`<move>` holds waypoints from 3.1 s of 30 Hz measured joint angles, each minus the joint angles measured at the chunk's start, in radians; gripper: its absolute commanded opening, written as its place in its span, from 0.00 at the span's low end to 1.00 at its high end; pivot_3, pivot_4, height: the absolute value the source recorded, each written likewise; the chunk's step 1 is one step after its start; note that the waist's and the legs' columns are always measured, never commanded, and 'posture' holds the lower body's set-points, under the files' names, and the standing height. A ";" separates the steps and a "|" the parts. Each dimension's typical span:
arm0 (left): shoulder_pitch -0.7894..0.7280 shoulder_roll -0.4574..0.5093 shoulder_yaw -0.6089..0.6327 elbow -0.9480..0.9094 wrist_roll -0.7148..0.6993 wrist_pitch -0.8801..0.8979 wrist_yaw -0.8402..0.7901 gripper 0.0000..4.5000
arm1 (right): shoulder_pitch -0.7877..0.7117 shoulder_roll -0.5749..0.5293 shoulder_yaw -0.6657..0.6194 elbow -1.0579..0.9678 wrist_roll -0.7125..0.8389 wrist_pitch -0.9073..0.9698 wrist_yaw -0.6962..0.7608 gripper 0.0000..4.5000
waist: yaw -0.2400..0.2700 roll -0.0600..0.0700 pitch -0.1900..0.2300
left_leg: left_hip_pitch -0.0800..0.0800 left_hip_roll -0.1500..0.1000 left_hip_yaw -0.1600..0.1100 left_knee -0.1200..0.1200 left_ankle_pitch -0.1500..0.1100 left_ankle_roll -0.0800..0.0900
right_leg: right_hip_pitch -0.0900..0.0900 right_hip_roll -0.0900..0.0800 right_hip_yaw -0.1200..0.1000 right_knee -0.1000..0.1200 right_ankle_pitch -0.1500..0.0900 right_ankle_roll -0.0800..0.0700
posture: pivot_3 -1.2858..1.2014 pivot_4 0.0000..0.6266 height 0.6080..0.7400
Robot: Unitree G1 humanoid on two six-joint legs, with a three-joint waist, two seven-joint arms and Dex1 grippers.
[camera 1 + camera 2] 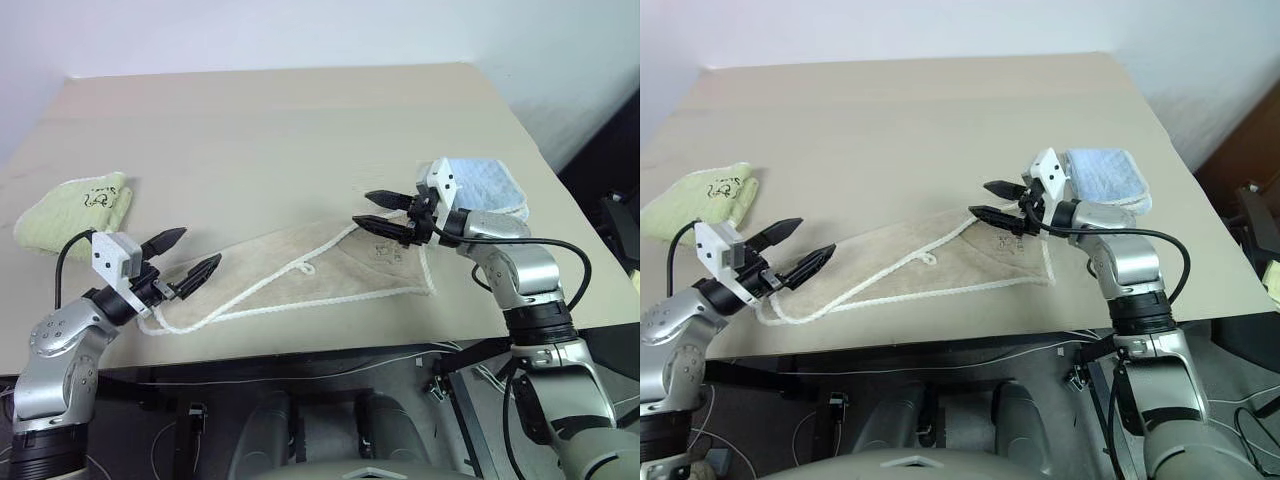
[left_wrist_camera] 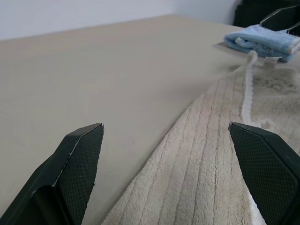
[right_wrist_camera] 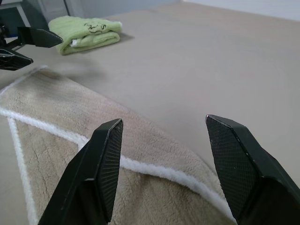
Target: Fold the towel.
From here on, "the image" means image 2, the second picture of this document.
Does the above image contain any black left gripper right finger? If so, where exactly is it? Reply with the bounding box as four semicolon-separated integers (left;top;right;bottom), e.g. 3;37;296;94
228;121;300;225

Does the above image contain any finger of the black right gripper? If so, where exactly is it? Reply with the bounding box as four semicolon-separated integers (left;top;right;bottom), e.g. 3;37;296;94
259;6;300;31

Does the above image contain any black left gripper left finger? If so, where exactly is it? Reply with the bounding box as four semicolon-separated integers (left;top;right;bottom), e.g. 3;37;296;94
0;122;105;225

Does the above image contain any beige ribbed towel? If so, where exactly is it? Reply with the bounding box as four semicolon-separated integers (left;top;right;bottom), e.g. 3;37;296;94
100;50;300;225

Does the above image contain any light blue folded towel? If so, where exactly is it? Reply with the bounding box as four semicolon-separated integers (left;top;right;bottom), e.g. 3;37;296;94
224;25;300;63

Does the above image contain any dark chair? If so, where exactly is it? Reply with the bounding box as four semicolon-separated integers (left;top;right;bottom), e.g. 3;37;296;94
233;0;300;27

